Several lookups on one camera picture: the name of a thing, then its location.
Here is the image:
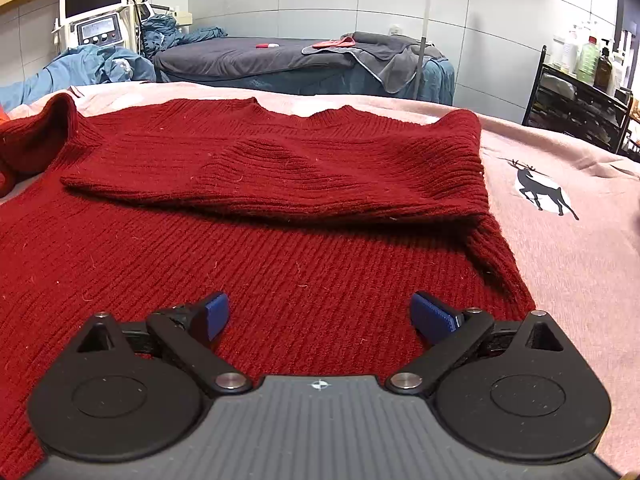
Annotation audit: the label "light blue cloth pile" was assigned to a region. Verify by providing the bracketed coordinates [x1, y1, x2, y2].
[0, 44, 158, 113]

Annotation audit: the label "bottles on trolley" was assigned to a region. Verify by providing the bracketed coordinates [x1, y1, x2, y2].
[577, 36, 601, 84]

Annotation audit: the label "floor lamp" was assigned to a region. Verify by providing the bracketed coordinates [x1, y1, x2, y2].
[412, 0, 479, 104]

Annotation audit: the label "black trolley cart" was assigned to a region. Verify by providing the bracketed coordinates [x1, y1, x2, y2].
[522, 45, 637, 157]

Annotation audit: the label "white bottle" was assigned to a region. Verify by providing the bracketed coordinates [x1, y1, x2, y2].
[559, 30, 581, 74]

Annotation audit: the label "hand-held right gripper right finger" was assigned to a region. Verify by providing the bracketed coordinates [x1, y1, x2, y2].
[386, 291, 566, 394]

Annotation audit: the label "red knit sweater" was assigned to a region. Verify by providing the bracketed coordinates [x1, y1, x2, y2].
[0, 92, 538, 480]

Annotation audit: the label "white medical device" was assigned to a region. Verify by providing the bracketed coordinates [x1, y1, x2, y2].
[52, 12, 139, 54]

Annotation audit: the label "dark blue crumpled cloth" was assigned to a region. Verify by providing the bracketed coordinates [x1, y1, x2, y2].
[140, 12, 229, 59]

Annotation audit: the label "grey towel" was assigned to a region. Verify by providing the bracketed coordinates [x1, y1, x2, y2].
[301, 31, 447, 95]

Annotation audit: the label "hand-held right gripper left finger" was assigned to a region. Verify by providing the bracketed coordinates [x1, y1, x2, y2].
[75, 292, 253, 394]

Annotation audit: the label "brown bottle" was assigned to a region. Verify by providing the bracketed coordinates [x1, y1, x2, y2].
[593, 47, 616, 94]

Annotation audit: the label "dark grey massage bed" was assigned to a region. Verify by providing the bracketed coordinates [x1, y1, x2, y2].
[152, 35, 456, 107]

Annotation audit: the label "red cloth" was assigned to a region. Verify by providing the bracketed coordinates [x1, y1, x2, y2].
[312, 35, 356, 50]

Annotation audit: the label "pink deer print blanket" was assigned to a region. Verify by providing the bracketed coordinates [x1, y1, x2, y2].
[0, 80, 640, 476]

